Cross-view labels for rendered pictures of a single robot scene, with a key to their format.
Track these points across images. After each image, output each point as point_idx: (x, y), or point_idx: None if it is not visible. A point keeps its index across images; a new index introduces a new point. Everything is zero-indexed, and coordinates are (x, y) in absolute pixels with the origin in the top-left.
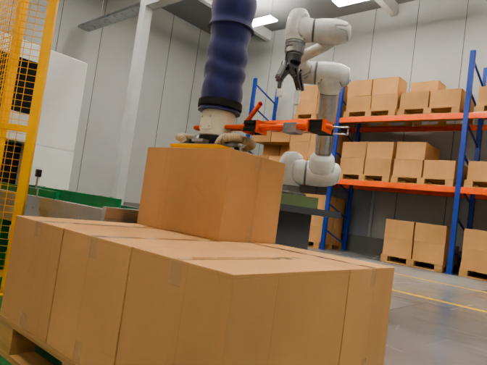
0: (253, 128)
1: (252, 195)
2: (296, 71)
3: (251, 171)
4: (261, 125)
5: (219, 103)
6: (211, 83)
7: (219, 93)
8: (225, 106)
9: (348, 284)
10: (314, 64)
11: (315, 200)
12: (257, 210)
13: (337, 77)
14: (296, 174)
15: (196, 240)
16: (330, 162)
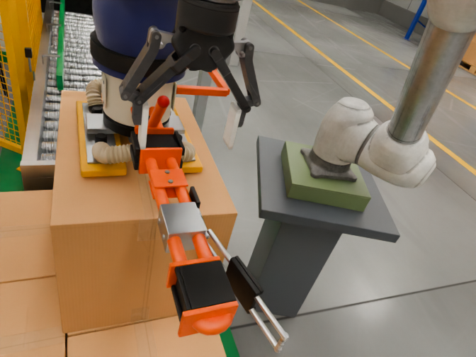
0: (134, 165)
1: (138, 273)
2: (214, 61)
3: (129, 245)
4: (146, 166)
5: (106, 65)
6: (95, 8)
7: (106, 39)
8: (120, 71)
9: None
10: None
11: (363, 200)
12: (156, 286)
13: None
14: (343, 151)
15: (6, 341)
16: (410, 157)
